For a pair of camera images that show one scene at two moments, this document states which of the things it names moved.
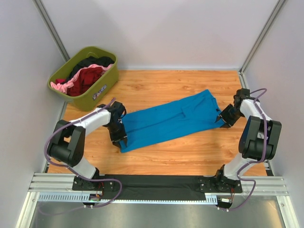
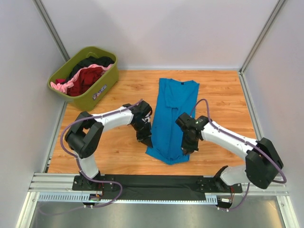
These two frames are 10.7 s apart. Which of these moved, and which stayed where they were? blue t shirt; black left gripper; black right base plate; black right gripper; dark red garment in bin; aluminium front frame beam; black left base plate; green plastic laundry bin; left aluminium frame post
Moved: blue t shirt; black left gripper; black right gripper
Stayed: aluminium front frame beam; dark red garment in bin; green plastic laundry bin; left aluminium frame post; black right base plate; black left base plate
